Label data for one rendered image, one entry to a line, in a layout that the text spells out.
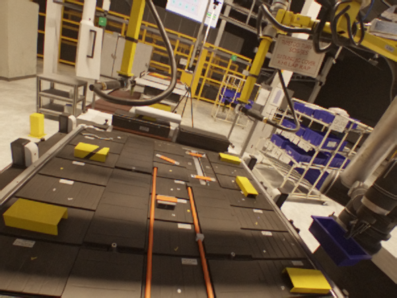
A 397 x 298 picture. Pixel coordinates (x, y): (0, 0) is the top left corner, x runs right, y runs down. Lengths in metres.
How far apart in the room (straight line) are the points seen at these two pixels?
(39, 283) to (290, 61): 1.63
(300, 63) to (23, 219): 1.62
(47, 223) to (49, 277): 0.14
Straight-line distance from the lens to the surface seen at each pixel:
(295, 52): 1.53
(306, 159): 3.53
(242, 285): 0.70
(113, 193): 0.81
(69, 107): 3.95
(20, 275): 0.64
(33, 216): 0.69
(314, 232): 1.07
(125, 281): 0.60
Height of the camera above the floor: 1.54
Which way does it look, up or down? 22 degrees down
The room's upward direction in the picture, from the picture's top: 18 degrees clockwise
